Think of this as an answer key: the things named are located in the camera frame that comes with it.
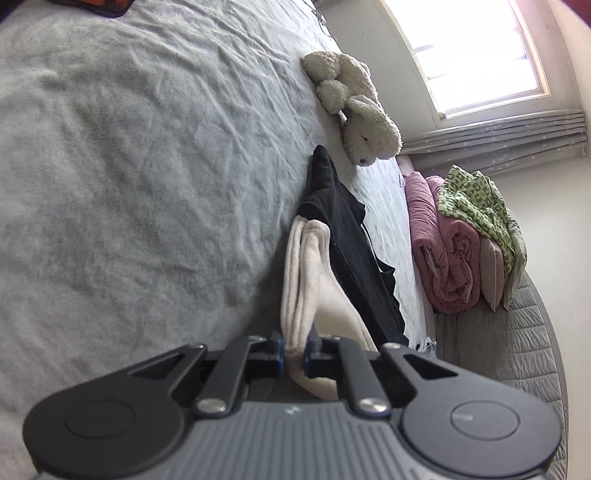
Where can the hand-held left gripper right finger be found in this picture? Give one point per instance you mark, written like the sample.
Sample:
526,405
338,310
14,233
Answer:
310,357

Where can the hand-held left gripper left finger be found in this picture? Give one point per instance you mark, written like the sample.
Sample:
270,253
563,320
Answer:
277,357

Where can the beige shirt with black sleeves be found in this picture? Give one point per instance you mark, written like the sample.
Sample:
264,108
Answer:
351,230

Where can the pink folded quilt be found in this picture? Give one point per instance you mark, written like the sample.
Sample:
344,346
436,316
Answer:
443,249

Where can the grey quilted headboard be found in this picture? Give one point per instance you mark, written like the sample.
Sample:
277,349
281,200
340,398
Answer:
508,350

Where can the pink and grey pillow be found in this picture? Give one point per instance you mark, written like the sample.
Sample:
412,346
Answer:
491,277

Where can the pale pink bolster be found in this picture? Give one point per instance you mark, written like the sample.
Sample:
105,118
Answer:
405,166

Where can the pale grey folded quilt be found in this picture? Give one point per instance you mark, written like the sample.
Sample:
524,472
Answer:
517,258

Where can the green patterned blanket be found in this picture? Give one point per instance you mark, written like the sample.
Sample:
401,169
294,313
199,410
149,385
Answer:
471,194

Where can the white plush dog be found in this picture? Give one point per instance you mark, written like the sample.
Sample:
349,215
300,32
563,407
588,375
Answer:
364,124

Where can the grey curtain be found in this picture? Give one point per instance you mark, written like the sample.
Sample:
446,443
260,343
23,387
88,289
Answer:
498,134

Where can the black tablet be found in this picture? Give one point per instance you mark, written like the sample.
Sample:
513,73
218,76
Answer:
111,7

